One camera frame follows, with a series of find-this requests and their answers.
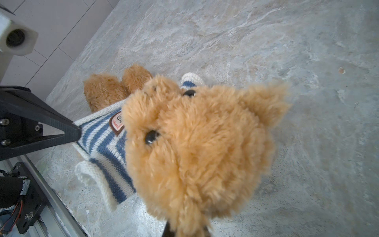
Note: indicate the blue white striped sweater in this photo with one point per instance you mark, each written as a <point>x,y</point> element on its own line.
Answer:
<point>102,142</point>

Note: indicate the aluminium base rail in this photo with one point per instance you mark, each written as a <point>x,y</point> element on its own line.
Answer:
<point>55,220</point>

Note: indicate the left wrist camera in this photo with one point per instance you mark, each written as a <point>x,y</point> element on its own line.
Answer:
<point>16,37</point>

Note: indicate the brown teddy bear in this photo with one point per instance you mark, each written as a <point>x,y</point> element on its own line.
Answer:
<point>195,152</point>

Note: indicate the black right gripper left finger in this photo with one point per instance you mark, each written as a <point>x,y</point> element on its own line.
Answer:
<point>167,231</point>

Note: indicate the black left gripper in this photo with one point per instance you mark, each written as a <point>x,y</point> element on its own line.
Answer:
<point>21,131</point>

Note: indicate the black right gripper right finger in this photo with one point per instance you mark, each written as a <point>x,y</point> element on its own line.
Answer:
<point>206,232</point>

